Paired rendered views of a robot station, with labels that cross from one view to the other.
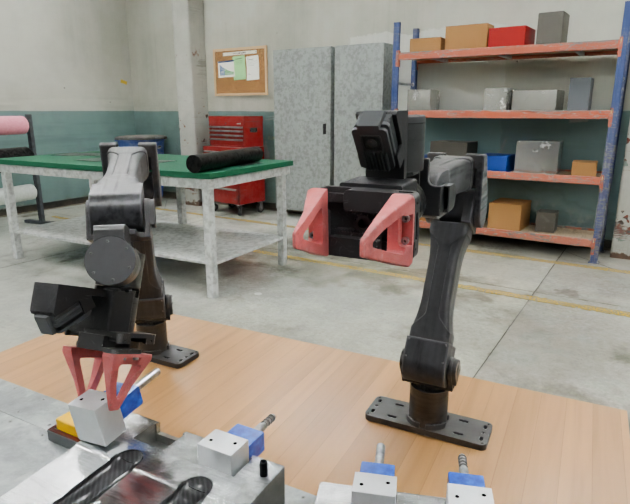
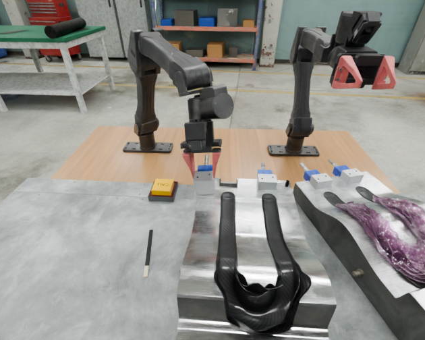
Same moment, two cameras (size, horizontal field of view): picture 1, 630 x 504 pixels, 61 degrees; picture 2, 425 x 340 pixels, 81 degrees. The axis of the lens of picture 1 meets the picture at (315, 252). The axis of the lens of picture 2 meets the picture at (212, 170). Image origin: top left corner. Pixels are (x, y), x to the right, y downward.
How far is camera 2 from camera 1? 0.49 m
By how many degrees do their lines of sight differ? 31
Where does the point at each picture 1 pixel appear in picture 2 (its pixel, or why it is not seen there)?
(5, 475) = (148, 221)
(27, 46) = not seen: outside the picture
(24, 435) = (133, 202)
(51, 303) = (202, 133)
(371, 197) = (372, 58)
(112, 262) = (224, 106)
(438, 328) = (306, 112)
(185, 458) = (250, 189)
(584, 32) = not seen: outside the picture
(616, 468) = (359, 151)
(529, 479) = (340, 162)
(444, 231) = (304, 67)
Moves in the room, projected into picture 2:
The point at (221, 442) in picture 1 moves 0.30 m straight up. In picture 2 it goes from (267, 178) to (286, 63)
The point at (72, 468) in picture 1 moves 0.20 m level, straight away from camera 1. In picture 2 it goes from (209, 207) to (156, 177)
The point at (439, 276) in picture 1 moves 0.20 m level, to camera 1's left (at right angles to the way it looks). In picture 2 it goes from (304, 88) to (257, 97)
